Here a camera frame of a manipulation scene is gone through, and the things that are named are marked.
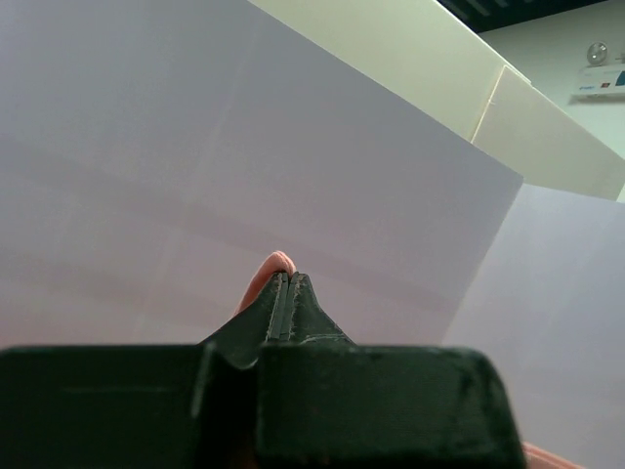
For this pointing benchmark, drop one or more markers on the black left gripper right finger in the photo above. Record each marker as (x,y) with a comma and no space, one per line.
(325,402)

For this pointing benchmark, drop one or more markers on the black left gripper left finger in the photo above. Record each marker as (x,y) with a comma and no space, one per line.
(136,406)

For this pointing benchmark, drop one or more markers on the light pink t shirt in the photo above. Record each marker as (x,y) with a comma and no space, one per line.
(276,263)

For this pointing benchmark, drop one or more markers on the white wall sign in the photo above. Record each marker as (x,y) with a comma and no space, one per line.
(599,83)

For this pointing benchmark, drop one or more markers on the round white wall device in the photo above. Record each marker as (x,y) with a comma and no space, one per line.
(597,53)

